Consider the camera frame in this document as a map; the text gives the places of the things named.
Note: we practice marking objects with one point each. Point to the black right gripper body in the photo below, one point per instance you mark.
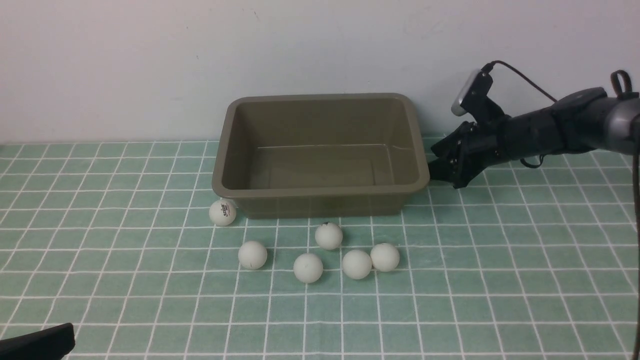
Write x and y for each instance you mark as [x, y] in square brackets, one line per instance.
[477, 148]

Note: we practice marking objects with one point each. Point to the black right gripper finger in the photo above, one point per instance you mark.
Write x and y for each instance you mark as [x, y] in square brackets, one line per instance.
[442, 170]
[450, 142]

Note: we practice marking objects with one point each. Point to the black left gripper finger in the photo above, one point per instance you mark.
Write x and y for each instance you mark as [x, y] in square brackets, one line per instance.
[49, 344]

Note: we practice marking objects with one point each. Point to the white ping-pong ball with logo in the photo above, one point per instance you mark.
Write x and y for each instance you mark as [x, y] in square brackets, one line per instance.
[222, 212]

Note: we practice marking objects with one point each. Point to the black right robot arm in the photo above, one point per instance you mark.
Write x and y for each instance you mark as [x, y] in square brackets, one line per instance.
[581, 122]

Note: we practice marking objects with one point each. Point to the green checked tablecloth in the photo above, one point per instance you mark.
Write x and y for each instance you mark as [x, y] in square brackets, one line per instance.
[116, 238]

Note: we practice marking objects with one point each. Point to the white ball with black mark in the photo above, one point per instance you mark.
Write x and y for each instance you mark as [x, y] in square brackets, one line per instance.
[329, 236]

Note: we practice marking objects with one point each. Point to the olive green plastic bin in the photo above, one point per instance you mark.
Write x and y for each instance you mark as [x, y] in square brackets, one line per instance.
[320, 156]

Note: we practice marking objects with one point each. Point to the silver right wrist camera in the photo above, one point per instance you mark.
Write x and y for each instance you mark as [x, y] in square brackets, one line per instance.
[474, 99]

